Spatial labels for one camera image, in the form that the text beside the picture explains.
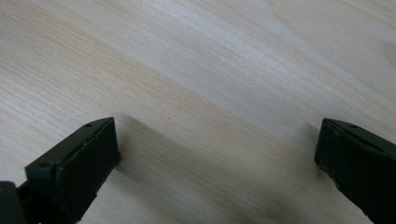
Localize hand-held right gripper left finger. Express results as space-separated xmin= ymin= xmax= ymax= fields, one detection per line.
xmin=17 ymin=117 xmax=121 ymax=224

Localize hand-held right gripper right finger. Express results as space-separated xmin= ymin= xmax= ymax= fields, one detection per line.
xmin=314 ymin=118 xmax=396 ymax=224

